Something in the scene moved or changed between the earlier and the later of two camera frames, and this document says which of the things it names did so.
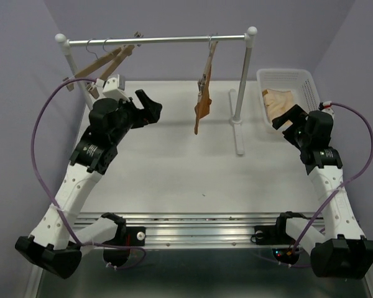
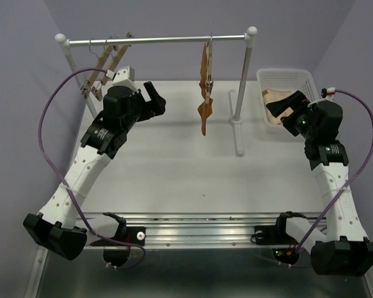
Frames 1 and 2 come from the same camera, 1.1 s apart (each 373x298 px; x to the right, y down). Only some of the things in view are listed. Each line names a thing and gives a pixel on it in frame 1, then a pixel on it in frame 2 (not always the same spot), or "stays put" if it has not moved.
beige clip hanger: [138, 38] to [88, 86]
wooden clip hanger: [69, 81] to [86, 85]
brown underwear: [202, 107] to [206, 104]
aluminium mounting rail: [204, 230] stays put
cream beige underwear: [276, 102] stays put
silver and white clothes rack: [236, 117] stays put
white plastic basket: [301, 82] stays put
